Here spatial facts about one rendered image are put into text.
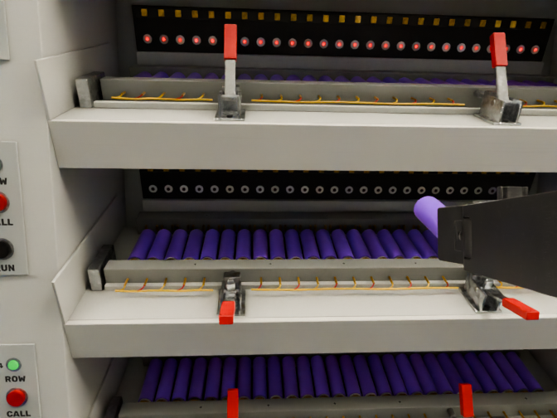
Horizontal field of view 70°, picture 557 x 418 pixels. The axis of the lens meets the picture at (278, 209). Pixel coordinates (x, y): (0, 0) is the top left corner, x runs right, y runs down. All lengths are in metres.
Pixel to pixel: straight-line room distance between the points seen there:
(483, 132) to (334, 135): 0.14
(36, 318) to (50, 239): 0.08
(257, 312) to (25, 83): 0.30
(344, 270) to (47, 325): 0.30
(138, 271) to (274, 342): 0.16
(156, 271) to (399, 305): 0.26
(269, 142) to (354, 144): 0.08
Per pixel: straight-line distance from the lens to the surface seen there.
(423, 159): 0.41
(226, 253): 0.47
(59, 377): 0.47
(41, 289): 0.44
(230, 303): 0.37
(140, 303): 0.44
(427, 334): 0.46
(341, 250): 0.49
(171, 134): 0.38
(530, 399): 0.64
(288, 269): 0.44
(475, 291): 0.47
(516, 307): 0.43
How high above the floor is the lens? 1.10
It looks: 9 degrees down
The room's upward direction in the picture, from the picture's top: 1 degrees clockwise
